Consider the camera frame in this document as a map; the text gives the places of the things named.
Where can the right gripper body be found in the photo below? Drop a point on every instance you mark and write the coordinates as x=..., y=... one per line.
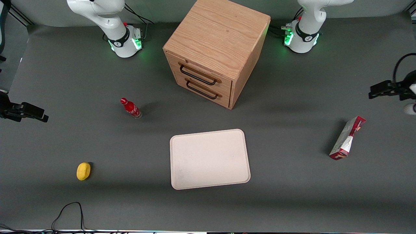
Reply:
x=6, y=109

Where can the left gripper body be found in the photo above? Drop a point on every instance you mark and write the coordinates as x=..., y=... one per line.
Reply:
x=401, y=91

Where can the red cookie box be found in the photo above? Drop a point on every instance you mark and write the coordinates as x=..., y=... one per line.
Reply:
x=346, y=139

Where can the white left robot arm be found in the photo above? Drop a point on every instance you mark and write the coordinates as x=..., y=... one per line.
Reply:
x=307, y=35

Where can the beige plastic tray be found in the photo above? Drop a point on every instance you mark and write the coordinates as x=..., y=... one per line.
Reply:
x=208, y=159

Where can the yellow lemon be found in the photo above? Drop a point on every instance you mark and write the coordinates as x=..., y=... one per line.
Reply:
x=83, y=171

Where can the red cola bottle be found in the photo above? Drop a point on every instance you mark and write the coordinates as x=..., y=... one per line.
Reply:
x=131, y=109

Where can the dark grey table mat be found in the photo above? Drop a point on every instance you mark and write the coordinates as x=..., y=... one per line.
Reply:
x=292, y=201

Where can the wooden drawer front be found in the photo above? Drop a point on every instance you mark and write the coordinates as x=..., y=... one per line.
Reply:
x=208, y=70
x=224, y=99

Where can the wooden drawer cabinet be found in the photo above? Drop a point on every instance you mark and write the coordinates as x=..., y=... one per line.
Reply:
x=216, y=35

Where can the black metal frame rail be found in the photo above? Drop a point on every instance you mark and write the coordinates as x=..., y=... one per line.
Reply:
x=19, y=15

